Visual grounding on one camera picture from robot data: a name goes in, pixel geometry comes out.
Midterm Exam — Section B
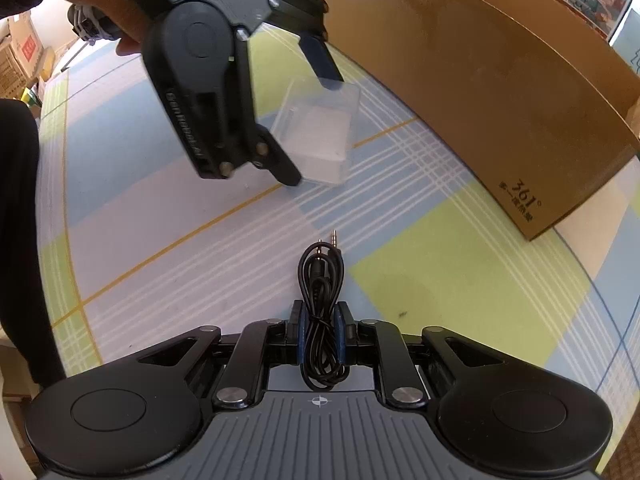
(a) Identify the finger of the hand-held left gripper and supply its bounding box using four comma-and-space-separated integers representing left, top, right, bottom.
270, 0, 346, 92
244, 125, 303, 188

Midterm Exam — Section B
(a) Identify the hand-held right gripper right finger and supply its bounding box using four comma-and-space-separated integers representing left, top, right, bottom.
336, 300, 507, 409

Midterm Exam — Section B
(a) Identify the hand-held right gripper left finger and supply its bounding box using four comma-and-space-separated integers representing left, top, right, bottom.
136, 300, 306, 410

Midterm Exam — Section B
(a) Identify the clear plastic box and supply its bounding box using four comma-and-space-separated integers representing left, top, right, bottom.
267, 77, 362, 186

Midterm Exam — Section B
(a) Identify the black audio cable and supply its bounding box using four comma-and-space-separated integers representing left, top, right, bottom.
297, 229, 351, 392

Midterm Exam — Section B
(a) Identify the brown cardboard box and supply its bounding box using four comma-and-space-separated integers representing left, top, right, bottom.
295, 0, 640, 241

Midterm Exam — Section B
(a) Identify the desktop with checked tablecloth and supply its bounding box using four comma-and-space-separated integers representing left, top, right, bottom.
35, 25, 640, 466

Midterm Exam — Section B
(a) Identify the brown carton with red mark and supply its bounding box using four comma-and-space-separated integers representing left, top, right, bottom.
0, 12, 55, 103

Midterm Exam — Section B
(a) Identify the person's black clothing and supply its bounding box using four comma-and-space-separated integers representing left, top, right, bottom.
0, 99, 67, 386

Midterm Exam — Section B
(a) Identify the light blue milk carton box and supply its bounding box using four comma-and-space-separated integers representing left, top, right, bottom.
610, 10, 640, 81

